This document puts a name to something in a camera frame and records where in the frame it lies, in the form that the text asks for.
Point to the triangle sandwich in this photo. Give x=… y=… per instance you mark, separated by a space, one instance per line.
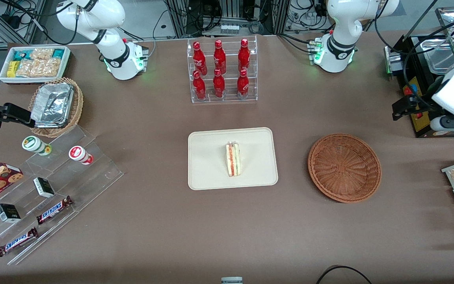
x=233 y=159

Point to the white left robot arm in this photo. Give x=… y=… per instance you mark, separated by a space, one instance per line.
x=339 y=43

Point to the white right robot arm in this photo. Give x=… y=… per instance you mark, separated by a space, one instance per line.
x=120 y=59

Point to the tan wicker basket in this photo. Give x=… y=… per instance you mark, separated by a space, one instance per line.
x=76 y=110

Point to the round brown wicker basket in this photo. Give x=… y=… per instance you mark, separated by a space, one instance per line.
x=345 y=169

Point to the cream plastic serving tray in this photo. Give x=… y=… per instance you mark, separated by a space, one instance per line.
x=207 y=161

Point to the black food warmer appliance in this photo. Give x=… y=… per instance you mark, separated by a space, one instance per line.
x=423 y=124

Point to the green lid drink cup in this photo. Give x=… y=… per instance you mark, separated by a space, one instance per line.
x=34 y=144

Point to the stack of foil trays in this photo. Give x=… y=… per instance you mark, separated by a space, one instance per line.
x=51 y=104

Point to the white plastic snack bin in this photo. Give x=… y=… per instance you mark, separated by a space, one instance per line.
x=2 y=77

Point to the yellow snack packet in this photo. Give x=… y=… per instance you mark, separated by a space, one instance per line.
x=12 y=69

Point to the stainless steel warmer pan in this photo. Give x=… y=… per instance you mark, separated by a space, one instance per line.
x=438 y=59

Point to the clear bag of crackers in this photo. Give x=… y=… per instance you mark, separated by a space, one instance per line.
x=41 y=53
x=38 y=68

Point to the teal snack packet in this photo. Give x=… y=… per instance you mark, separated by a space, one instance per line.
x=58 y=53
x=21 y=54

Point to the red lid drink cup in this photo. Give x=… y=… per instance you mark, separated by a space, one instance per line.
x=79 y=154

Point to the small black box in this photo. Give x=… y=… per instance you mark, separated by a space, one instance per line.
x=8 y=213
x=43 y=187

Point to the clear acrylic stepped display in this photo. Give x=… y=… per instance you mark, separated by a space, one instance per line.
x=93 y=177

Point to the Snickers chocolate bar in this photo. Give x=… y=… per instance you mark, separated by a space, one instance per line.
x=17 y=241
x=53 y=210

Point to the clear acrylic bottle rack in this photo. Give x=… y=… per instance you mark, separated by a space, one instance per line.
x=250 y=98

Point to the red cola bottle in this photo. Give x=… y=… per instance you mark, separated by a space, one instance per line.
x=199 y=86
x=219 y=57
x=244 y=55
x=218 y=83
x=242 y=85
x=199 y=57

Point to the small grey white device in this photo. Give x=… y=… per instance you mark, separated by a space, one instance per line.
x=231 y=280

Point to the aluminium frame equipment rack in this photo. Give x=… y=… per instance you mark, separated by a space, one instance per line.
x=179 y=19

